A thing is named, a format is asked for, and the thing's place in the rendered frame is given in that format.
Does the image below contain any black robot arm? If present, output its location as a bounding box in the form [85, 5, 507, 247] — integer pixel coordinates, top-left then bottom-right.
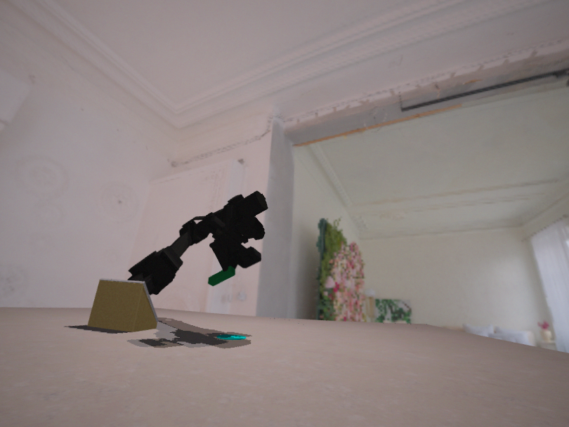
[128, 191, 268, 295]

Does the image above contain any dark green rectangular post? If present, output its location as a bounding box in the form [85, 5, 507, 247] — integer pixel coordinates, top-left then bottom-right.
[208, 266, 235, 286]

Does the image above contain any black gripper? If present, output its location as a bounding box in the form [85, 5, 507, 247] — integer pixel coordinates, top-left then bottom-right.
[195, 215, 261, 272]

